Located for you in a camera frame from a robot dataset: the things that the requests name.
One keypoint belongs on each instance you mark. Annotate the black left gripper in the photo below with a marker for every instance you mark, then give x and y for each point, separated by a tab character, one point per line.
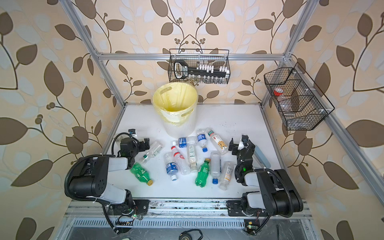
145	144

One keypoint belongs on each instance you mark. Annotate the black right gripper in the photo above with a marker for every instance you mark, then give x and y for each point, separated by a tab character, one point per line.
232	145

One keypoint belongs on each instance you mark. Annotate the white bottle orange label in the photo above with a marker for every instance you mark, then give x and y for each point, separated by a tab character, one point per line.
217	141

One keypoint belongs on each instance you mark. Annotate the green soda bottle yellow cap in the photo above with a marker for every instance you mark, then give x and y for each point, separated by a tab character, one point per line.
141	174

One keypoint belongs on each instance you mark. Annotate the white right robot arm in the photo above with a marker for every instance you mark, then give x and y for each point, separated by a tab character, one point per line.
277	195

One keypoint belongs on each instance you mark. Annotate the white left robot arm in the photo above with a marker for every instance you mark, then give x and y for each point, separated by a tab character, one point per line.
87	180

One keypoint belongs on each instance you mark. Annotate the white bin yellow bag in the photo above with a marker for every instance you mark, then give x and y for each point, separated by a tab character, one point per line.
176	104

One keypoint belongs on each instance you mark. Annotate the clear bottle blue cap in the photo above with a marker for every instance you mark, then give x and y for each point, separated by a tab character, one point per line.
215	168

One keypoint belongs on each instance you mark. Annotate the light blue stapler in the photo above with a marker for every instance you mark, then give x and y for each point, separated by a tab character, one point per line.
264	162

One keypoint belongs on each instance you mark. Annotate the clear bottle yellow label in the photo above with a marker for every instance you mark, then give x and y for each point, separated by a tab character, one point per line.
226	175

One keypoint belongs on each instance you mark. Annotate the small bottle blue cap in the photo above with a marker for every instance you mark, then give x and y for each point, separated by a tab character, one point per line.
202	140

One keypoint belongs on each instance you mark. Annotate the clear bottle blue label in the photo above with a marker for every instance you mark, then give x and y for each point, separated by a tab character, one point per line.
171	166

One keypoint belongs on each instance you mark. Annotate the clear bottle green white label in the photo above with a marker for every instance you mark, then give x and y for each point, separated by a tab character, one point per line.
192	157

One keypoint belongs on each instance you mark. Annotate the clear bottle red cap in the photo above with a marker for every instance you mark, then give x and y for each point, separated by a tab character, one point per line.
183	165

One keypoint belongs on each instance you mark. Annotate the small bottle blue label lying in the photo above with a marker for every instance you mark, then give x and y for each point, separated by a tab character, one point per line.
185	142

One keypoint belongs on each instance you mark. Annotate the green soda bottle upright-lying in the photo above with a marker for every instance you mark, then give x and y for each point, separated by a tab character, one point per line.
203	173

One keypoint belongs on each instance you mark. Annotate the red cap jar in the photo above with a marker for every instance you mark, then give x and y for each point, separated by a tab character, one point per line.
278	91

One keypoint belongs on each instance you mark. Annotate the black bottle rack tool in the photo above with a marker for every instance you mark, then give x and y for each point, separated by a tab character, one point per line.
182	70

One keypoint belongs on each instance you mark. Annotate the black round object bottom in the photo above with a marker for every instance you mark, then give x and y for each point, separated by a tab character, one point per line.
186	235

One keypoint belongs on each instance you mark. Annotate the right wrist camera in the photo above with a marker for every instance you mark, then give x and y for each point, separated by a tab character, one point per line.
244	143

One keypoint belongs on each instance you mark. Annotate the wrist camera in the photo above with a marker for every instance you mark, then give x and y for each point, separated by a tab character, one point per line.
133	133
244	143

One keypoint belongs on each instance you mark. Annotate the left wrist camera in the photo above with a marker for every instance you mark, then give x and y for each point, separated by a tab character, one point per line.
133	133

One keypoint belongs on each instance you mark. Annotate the black wire basket right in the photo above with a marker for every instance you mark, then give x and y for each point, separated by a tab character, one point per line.
303	105

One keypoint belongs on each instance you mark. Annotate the black wire basket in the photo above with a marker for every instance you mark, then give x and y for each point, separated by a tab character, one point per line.
303	105
194	66

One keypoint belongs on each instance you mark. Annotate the black wire basket back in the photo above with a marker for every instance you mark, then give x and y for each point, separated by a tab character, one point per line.
194	66

